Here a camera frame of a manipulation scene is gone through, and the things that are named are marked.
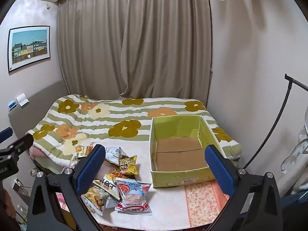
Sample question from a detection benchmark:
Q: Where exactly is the white paper roll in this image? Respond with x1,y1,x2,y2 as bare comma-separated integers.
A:
15,93,30,107

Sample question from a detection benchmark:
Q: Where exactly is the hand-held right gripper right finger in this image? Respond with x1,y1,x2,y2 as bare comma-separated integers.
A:
204,145,282,231

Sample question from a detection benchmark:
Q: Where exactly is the small silver snack packet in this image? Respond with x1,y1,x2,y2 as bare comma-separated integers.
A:
104,194,119,209

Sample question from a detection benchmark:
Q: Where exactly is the yellow snack packet black print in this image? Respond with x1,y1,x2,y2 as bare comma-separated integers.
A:
93,176,121,201

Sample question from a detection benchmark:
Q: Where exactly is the yellow and brown snack packet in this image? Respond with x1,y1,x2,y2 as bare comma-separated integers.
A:
117,155,139,176

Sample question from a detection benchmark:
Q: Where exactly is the framed wall poster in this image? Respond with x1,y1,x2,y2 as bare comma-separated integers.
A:
8,25,51,73

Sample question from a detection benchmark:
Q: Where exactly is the black curved metal rod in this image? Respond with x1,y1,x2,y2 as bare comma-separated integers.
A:
242,73,308,172

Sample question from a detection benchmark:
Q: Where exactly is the clear plastic bag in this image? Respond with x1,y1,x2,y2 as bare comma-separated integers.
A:
280,125,308,175

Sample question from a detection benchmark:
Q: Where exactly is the orange and white snack packet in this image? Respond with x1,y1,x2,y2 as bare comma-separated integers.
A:
73,145,95,162

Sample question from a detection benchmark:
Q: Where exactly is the grey headboard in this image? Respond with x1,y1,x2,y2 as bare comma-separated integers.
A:
8,80,71,139

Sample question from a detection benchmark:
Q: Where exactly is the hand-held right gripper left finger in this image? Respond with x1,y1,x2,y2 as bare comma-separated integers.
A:
28,144,106,231

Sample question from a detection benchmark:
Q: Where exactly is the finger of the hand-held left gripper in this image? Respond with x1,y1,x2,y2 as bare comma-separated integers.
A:
0,127,13,143
8,133,34,161

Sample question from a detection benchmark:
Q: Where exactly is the red and blue snack packet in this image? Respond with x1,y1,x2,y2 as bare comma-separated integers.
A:
115,177,153,216

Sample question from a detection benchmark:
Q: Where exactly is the green cardboard box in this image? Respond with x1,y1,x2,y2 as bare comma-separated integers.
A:
149,115,228,188

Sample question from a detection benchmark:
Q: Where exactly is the beige curtain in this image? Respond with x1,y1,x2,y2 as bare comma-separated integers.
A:
56,0,213,101

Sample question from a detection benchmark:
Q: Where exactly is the blue denim cloth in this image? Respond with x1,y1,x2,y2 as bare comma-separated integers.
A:
280,189,308,213

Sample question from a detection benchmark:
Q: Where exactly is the yellow chips snack packet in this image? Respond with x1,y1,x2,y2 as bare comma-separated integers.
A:
80,186,109,216

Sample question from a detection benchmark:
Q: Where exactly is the green striped floral blanket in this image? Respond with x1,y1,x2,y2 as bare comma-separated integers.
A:
25,94,242,174

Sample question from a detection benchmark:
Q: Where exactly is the orange noodle snack packet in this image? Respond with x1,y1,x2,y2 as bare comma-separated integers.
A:
106,171,128,181

